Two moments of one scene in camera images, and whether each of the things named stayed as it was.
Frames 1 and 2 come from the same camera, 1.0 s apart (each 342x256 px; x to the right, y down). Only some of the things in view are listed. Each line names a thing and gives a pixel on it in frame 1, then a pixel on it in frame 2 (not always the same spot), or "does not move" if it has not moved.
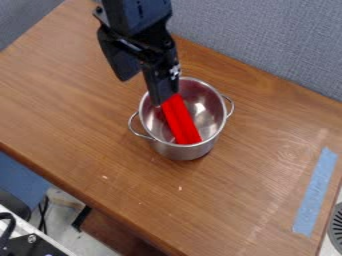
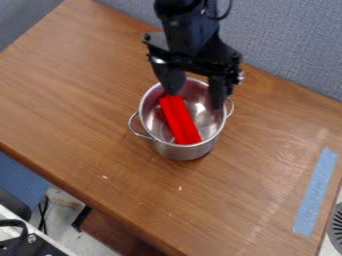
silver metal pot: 210,107 does not move
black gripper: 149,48 → 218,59
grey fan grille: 334,227 does not move
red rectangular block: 182,125 does not move
